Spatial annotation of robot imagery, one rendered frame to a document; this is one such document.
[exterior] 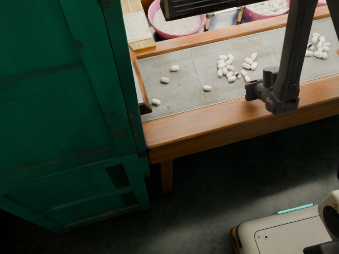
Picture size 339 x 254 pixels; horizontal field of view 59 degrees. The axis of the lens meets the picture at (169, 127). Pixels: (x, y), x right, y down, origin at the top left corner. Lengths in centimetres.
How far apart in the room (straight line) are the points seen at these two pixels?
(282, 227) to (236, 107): 66
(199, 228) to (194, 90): 85
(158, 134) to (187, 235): 82
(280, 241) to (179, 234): 54
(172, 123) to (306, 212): 84
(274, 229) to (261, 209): 32
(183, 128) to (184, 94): 17
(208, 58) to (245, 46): 18
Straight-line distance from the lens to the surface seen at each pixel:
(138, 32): 137
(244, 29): 143
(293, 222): 159
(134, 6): 149
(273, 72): 100
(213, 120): 112
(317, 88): 132
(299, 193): 196
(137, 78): 111
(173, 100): 119
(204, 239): 176
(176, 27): 145
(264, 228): 154
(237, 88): 125
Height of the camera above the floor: 174
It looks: 63 degrees down
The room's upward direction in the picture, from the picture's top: straight up
